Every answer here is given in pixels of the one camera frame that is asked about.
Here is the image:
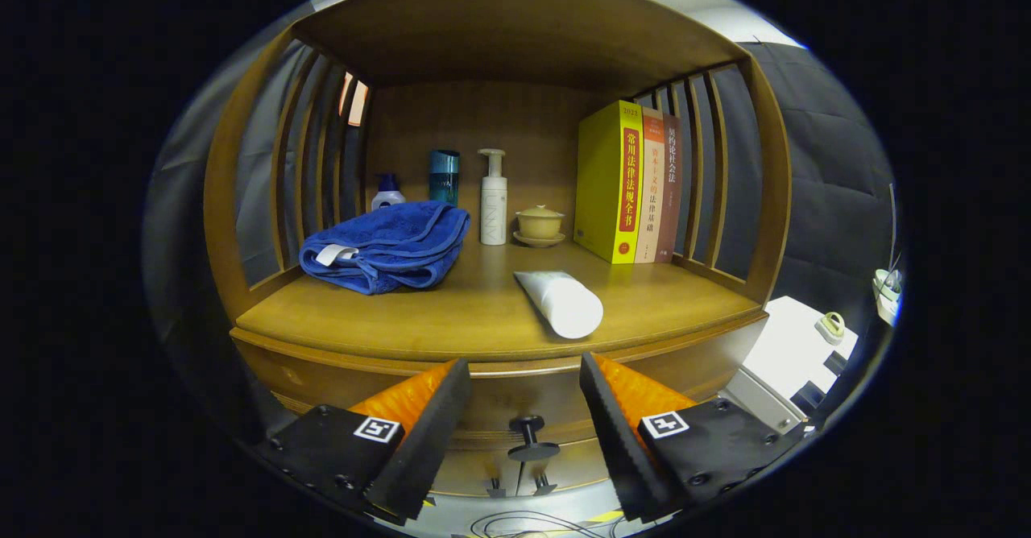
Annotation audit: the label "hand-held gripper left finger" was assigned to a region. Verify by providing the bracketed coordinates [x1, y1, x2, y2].
[254, 358, 473, 527]

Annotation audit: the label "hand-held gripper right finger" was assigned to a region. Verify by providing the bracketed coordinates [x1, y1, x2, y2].
[578, 351, 806, 523]

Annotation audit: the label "black drawer knob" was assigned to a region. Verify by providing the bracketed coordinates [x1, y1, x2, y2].
[507, 415, 561, 463]

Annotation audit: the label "wooden drawer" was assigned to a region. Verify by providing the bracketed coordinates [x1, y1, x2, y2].
[234, 317, 766, 450]

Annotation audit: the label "white and green tube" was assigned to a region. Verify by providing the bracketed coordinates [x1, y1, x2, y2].
[514, 270, 604, 340]

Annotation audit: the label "wooden countertop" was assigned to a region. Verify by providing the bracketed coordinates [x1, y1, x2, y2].
[234, 236, 766, 362]

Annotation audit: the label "white side cabinet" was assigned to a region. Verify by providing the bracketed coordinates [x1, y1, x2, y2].
[717, 295, 861, 434]

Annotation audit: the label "wooden cabinet with slatted sides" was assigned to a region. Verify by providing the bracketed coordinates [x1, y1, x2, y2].
[203, 0, 794, 523]

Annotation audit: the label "folded blue towel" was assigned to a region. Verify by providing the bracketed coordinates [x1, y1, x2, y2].
[299, 201, 471, 296]

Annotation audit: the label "beige lidded tea bowl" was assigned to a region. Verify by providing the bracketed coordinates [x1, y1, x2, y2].
[513, 205, 567, 248]

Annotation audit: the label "pale tape roll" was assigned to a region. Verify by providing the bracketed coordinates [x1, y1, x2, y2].
[815, 311, 847, 346]

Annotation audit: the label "white pump bottle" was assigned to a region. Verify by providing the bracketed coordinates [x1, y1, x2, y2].
[478, 148, 509, 246]

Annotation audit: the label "cream and orange book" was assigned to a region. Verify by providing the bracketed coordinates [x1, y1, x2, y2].
[634, 106, 666, 264]

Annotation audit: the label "brown book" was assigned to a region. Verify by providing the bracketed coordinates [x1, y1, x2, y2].
[655, 114, 682, 263]

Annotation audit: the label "small white bottle blue cap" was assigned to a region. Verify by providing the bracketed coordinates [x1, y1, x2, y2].
[371, 172, 406, 210]

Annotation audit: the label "thick yellow book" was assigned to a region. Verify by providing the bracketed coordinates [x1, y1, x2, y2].
[573, 100, 644, 265]

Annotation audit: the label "teal bottle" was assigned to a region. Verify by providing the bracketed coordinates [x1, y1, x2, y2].
[429, 149, 461, 207]

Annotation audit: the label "white desk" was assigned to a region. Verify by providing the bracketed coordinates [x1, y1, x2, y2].
[872, 268, 903, 325]

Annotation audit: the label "black floor cables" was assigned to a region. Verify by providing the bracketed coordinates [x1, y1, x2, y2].
[467, 510, 621, 538]

